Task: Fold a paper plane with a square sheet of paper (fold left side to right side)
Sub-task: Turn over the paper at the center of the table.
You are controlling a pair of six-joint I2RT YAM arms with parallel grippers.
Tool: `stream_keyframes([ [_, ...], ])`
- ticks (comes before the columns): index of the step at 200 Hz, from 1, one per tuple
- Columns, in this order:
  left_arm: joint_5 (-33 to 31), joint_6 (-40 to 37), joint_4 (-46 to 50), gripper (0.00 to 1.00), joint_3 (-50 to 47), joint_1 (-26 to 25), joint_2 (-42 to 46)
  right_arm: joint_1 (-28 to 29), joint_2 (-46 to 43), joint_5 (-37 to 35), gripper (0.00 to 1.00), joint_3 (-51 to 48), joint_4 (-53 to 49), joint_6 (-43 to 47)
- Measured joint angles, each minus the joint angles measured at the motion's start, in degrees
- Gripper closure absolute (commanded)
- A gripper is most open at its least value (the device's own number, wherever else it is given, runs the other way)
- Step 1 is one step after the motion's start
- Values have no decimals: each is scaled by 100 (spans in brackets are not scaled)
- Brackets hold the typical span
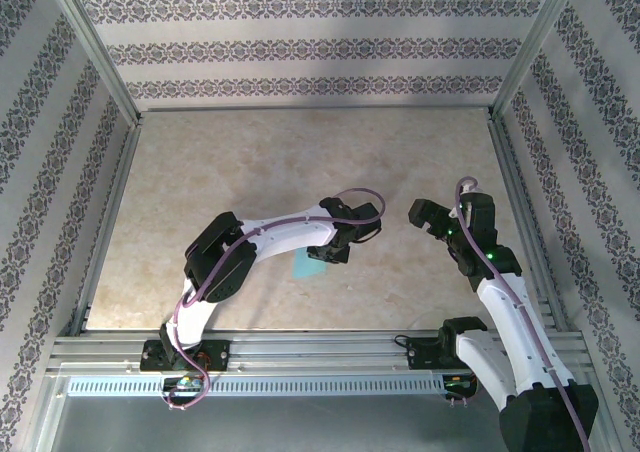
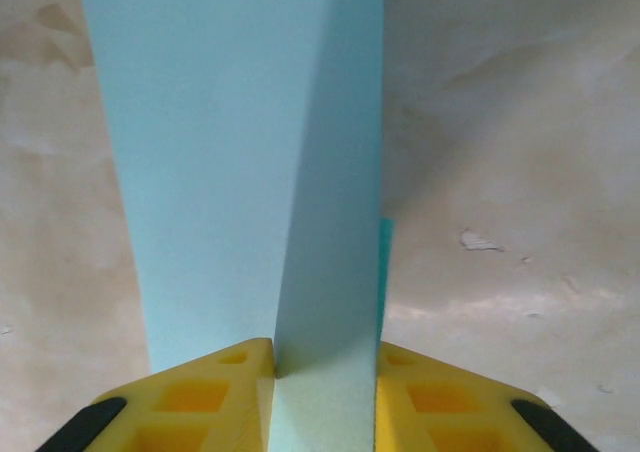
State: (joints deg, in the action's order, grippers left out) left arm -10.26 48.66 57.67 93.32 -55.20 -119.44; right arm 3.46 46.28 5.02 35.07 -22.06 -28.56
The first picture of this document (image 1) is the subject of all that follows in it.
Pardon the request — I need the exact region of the grey slotted cable duct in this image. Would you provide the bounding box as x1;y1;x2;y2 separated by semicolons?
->
66;375;446;397

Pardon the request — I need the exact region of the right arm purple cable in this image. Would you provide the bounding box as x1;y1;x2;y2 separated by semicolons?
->
449;175;591;452

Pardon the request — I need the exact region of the light blue cloth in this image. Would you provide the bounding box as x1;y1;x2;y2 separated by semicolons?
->
291;247;329;281

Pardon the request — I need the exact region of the thin aluminium wall rail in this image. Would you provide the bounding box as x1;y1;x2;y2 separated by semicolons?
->
139;104;494;114

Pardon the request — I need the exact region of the aluminium frame post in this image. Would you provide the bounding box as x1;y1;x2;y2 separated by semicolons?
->
42;0;145;128
487;0;586;123

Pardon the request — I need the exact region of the grey metal sheet panel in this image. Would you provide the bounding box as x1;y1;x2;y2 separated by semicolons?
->
29;371;619;452

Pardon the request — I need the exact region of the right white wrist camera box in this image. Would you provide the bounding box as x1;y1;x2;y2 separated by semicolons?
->
448;181;476;219

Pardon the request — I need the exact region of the long aluminium mounting rail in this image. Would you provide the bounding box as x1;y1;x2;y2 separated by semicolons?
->
47;329;589;373

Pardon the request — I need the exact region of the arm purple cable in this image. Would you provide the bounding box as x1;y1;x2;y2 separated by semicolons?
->
159;187;387;413
449;175;591;452

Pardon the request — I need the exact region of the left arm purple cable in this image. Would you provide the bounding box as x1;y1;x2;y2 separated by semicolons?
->
159;187;387;413

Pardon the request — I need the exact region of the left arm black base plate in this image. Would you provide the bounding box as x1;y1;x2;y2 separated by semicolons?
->
139;339;232;373

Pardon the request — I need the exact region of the aluminium side rail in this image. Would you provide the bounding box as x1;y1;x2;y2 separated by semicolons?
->
69;121;145;336
487;116;571;333

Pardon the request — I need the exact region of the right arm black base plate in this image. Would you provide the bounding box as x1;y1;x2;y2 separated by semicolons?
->
405;335;464;371

